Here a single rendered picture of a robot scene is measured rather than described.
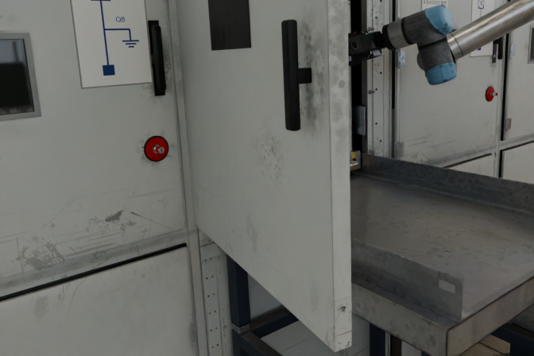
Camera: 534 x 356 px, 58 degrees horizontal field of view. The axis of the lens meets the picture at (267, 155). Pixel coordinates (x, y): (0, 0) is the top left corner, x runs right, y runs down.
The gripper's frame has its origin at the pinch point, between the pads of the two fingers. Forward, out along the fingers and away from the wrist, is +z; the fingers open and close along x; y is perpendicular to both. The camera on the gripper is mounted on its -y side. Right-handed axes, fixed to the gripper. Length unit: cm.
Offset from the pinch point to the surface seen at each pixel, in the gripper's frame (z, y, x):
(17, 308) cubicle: 31, -88, -40
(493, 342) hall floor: -1, 76, -127
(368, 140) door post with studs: 0.9, 14.2, -27.3
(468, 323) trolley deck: -46, -56, -53
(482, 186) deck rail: -34, 3, -44
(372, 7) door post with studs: -10.0, 15.7, 12.2
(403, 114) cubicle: -6.7, 27.3, -22.2
